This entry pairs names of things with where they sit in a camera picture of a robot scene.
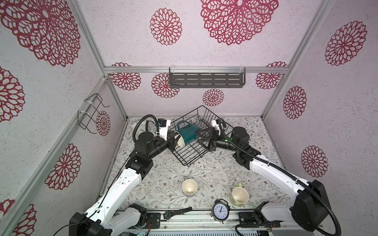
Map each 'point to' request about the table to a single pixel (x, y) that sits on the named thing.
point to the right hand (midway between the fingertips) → (196, 137)
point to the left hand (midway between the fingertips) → (181, 132)
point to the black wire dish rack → (204, 118)
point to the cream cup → (189, 187)
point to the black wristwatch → (168, 214)
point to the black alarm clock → (220, 210)
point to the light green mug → (240, 195)
